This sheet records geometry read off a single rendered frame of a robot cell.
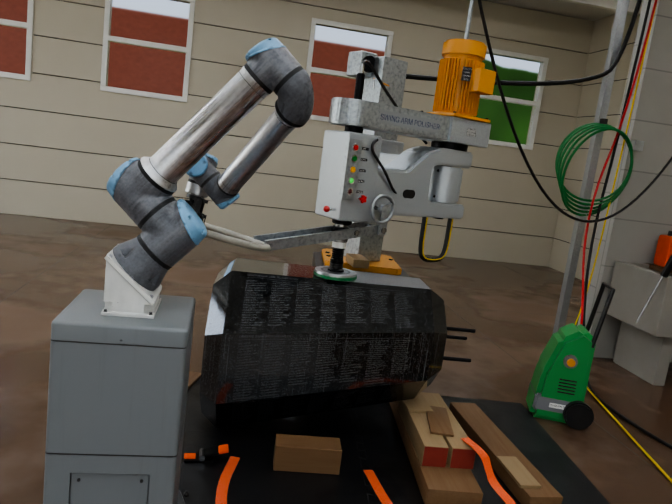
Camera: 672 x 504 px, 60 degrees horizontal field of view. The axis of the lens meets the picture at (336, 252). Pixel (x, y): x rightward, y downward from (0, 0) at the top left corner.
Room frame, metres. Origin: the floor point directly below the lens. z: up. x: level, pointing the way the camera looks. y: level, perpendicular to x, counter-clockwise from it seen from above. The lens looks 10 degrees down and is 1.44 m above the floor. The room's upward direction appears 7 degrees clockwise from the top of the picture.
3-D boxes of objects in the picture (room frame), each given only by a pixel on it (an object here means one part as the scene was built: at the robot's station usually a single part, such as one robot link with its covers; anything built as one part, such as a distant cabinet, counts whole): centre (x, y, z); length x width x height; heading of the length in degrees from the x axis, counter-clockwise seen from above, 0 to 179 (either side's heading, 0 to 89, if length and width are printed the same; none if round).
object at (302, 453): (2.50, 0.01, 0.07); 0.30 x 0.12 x 0.12; 97
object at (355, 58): (3.82, -0.01, 2.00); 0.20 x 0.18 x 0.15; 5
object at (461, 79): (3.28, -0.55, 1.90); 0.31 x 0.28 x 0.40; 36
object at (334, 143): (2.95, -0.08, 1.32); 0.36 x 0.22 x 0.45; 126
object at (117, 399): (1.89, 0.66, 0.43); 0.50 x 0.50 x 0.85; 11
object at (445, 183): (3.29, -0.54, 1.35); 0.19 x 0.19 x 0.20
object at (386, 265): (3.82, -0.16, 0.76); 0.49 x 0.49 x 0.05; 5
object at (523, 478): (2.54, -0.97, 0.10); 0.25 x 0.10 x 0.01; 11
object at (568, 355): (3.50, -1.50, 0.43); 0.35 x 0.35 x 0.87; 80
